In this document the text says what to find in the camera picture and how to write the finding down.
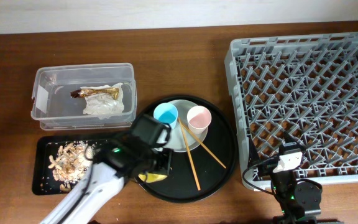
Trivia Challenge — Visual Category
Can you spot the grey round plate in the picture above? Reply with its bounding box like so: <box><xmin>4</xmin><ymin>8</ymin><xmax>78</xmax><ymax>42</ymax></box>
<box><xmin>154</xmin><ymin>99</ymin><xmax>209</xmax><ymax>153</ymax></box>

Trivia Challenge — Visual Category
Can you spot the wooden chopstick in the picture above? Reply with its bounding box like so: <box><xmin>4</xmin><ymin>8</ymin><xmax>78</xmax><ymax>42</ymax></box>
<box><xmin>179</xmin><ymin>123</ymin><xmax>201</xmax><ymax>191</ymax></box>
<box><xmin>178</xmin><ymin>118</ymin><xmax>226</xmax><ymax>169</ymax></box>

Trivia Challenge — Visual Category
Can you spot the black round tray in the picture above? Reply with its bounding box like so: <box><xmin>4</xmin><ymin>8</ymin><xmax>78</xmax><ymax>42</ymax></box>
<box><xmin>135</xmin><ymin>95</ymin><xmax>238</xmax><ymax>203</ymax></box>

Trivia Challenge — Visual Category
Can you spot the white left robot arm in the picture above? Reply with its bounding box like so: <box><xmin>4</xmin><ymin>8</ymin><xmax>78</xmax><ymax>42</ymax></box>
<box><xmin>42</xmin><ymin>115</ymin><xmax>173</xmax><ymax>223</ymax></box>

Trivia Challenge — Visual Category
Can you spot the gold foil wrapper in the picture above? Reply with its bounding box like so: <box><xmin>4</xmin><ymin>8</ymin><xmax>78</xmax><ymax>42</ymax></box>
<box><xmin>70</xmin><ymin>87</ymin><xmax>119</xmax><ymax>100</ymax></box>

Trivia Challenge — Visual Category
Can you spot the clear plastic bin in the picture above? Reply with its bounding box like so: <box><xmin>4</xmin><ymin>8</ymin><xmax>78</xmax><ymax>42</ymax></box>
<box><xmin>31</xmin><ymin>63</ymin><xmax>137</xmax><ymax>131</ymax></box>

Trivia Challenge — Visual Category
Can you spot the pink cup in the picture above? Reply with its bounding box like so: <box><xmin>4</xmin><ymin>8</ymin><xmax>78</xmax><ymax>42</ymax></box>
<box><xmin>186</xmin><ymin>106</ymin><xmax>212</xmax><ymax>134</ymax></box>

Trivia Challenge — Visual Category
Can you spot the light blue cup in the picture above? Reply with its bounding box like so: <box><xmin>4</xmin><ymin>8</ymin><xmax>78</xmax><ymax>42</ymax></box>
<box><xmin>153</xmin><ymin>103</ymin><xmax>178</xmax><ymax>129</ymax></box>

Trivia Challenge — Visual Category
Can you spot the white paper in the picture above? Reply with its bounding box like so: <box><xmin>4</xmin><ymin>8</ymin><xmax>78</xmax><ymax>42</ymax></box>
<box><xmin>83</xmin><ymin>83</ymin><xmax>124</xmax><ymax>115</ymax></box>

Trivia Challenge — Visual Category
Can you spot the food scraps pile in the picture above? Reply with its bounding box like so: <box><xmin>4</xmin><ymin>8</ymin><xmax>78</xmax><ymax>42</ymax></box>
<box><xmin>48</xmin><ymin>141</ymin><xmax>94</xmax><ymax>193</ymax></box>

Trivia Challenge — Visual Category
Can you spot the black rectangular tray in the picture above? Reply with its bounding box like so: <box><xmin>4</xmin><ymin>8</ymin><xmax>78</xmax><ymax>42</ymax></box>
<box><xmin>32</xmin><ymin>133</ymin><xmax>117</xmax><ymax>195</ymax></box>

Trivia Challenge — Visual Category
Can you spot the yellow bowl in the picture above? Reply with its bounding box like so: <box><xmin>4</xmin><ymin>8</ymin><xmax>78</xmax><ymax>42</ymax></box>
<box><xmin>138</xmin><ymin>173</ymin><xmax>167</xmax><ymax>183</ymax></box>

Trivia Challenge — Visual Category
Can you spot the grey dishwasher rack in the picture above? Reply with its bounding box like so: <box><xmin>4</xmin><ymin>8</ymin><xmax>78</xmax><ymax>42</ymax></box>
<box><xmin>224</xmin><ymin>32</ymin><xmax>358</xmax><ymax>190</ymax></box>

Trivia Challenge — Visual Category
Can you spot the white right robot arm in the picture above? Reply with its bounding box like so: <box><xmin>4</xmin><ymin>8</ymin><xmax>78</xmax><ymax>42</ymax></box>
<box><xmin>268</xmin><ymin>132</ymin><xmax>338</xmax><ymax>224</ymax></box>

